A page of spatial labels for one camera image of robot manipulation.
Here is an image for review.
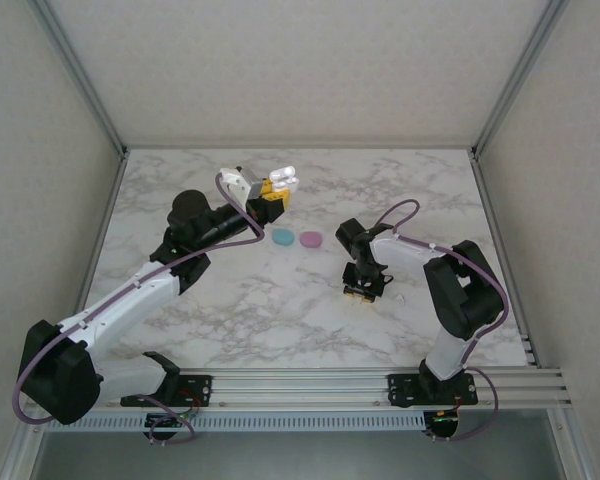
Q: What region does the aluminium table side rail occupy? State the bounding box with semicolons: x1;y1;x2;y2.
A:
469;147;541;369
74;149;130;321

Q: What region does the aluminium lower frame strut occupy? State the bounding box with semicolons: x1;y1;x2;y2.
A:
547;409;599;480
0;410;49;480

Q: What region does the wide aluminium mounting rail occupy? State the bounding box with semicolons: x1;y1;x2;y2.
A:
27;368;572;412

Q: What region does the black controller board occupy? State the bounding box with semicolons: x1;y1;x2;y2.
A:
145;412;189;430
426;409;462;435

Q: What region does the aluminium frame corner post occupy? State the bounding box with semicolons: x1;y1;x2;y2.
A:
471;0;576;159
33;0;129;156

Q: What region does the white earbud charging case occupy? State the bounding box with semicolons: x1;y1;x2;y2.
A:
268;166;300;192

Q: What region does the grey slotted cable duct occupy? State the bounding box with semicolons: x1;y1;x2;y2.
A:
44;412;427;432

